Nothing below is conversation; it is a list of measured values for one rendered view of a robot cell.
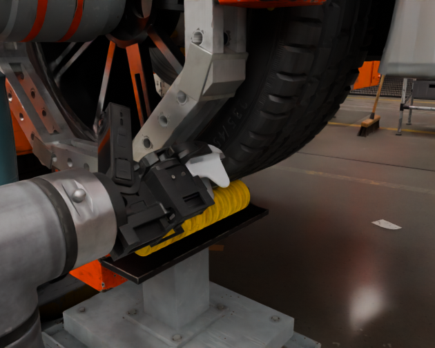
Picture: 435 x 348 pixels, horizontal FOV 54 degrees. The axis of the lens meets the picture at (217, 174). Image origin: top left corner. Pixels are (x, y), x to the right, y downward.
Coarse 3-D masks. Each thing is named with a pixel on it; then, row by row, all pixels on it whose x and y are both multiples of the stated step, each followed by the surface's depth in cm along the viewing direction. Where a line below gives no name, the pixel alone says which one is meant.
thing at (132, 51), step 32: (128, 0) 71; (160, 0) 61; (128, 32) 73; (160, 32) 63; (64, 64) 81; (96, 64) 88; (128, 64) 95; (64, 96) 80; (96, 96) 85; (128, 96) 90; (96, 128) 77
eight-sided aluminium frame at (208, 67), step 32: (192, 0) 44; (192, 32) 45; (224, 32) 49; (0, 64) 75; (192, 64) 46; (224, 64) 46; (32, 96) 78; (192, 96) 47; (224, 96) 50; (32, 128) 72; (64, 128) 75; (160, 128) 52; (192, 128) 54; (64, 160) 68; (96, 160) 62
